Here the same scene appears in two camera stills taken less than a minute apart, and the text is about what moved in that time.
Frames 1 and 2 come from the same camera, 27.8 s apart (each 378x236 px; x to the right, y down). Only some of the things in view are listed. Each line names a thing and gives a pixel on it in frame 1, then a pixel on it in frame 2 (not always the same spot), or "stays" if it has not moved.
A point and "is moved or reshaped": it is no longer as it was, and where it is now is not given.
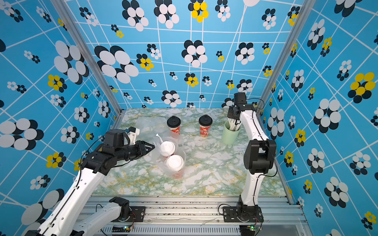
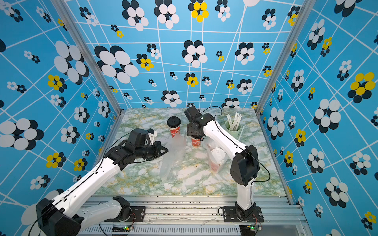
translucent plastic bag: [151, 126] → [174, 158]
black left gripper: [141, 145] → [159, 147]
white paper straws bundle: [232, 126] stays
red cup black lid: [173, 123] stays
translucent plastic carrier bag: [168, 153] → [218, 156]
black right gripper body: [231, 113] → [190, 130]
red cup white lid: [167, 149] → [211, 145]
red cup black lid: [205, 121] is moved or reshaped
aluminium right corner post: [307, 7] stays
